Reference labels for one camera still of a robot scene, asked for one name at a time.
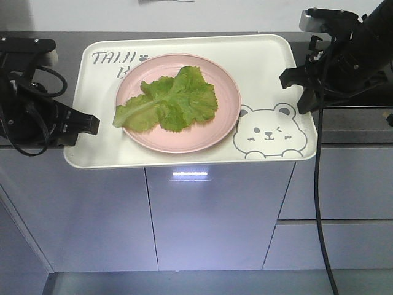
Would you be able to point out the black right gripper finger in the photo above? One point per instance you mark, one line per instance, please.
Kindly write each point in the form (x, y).
(310, 101)
(308, 75)

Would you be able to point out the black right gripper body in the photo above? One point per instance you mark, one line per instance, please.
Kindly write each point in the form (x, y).
(360, 52)

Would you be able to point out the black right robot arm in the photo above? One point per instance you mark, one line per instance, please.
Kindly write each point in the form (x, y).
(319, 47)

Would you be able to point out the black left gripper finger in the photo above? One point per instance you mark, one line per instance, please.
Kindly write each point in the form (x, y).
(66, 139)
(75, 122)

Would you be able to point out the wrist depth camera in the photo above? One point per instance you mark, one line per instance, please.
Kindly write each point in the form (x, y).
(312, 19)
(17, 53)

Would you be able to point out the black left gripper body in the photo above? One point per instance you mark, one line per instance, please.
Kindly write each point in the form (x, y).
(28, 111)

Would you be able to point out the cream bear serving tray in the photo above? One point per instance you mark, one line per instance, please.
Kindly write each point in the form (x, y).
(269, 126)

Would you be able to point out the pink round plate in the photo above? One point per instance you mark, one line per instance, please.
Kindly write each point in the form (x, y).
(197, 137)

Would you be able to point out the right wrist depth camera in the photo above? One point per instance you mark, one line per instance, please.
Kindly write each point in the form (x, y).
(312, 19)

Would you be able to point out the green lettuce leaf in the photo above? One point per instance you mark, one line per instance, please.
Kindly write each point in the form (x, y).
(174, 103)

